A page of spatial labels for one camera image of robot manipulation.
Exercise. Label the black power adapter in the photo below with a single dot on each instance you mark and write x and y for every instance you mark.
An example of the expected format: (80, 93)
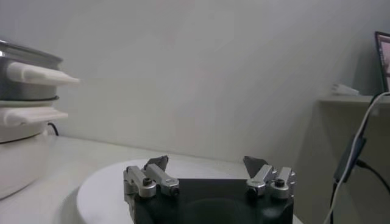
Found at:
(350, 158)

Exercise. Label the white electric cooker base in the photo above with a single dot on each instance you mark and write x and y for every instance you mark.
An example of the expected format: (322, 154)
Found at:
(21, 158)

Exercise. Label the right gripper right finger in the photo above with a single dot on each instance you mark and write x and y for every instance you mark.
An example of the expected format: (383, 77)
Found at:
(262, 178)

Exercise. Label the perforated steel steamer basket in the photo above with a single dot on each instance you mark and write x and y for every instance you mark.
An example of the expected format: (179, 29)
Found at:
(24, 91)

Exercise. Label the dark framed laptop screen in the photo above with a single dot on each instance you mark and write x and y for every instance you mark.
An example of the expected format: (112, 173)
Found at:
(384, 61)

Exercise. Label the white round plate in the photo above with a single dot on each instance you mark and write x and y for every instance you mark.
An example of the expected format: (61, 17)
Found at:
(103, 194)

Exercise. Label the small white object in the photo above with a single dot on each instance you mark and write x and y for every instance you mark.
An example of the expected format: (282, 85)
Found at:
(344, 90)

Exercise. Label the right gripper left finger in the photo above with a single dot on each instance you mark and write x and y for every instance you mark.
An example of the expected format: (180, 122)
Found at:
(161, 179)

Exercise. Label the white shelf table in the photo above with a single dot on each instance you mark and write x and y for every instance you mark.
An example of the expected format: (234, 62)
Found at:
(344, 99)

